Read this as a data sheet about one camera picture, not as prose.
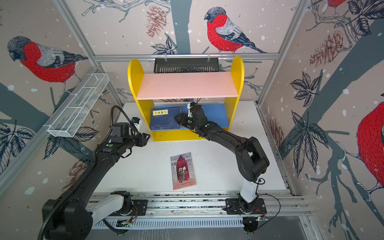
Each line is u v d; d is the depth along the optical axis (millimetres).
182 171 854
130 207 718
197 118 674
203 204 761
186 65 1039
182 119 761
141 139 729
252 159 475
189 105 814
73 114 743
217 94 691
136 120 726
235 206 731
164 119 878
